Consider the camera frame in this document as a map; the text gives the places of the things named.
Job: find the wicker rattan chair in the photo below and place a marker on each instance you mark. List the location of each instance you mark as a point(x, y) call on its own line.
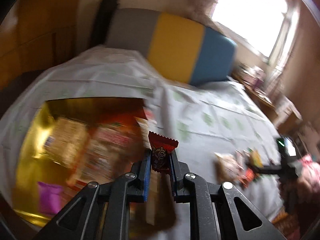
point(287, 224)

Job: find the gold brown snack bag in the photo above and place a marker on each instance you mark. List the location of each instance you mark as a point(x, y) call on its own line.
point(227, 168)

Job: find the dark red cartoon packet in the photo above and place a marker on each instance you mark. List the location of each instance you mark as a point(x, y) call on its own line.
point(161, 149)

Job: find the large orange rice-cracker bag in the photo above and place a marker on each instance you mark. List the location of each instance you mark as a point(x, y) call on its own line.
point(110, 152)

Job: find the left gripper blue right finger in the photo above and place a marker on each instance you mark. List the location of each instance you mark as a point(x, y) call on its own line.
point(176, 177)

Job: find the white green-cloud tablecloth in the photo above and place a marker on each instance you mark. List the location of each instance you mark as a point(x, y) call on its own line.
point(218, 117)

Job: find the red gold gift box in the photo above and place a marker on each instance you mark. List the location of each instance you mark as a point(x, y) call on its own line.
point(34, 165)

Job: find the black rolled mat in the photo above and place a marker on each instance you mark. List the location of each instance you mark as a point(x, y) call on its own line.
point(102, 22)

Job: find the grey yellow blue headboard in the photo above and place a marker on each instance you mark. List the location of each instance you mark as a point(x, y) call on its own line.
point(178, 48)

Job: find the beige cracker pack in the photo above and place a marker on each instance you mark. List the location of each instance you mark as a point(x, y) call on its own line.
point(66, 141)

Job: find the green yellow cracker pack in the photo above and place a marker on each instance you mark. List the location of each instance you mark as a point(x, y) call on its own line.
point(254, 158)

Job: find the red shiny snack packet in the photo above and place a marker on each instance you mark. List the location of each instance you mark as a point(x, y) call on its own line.
point(246, 178)

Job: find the purple snack packet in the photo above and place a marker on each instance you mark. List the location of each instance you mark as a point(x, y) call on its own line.
point(49, 198)

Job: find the wooden side desk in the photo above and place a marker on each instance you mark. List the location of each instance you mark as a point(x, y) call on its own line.
point(265, 106)

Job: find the person's right hand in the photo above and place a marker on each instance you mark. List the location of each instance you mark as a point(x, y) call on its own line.
point(308, 182)

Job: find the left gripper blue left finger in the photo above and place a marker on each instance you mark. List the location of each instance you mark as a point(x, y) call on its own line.
point(146, 175)

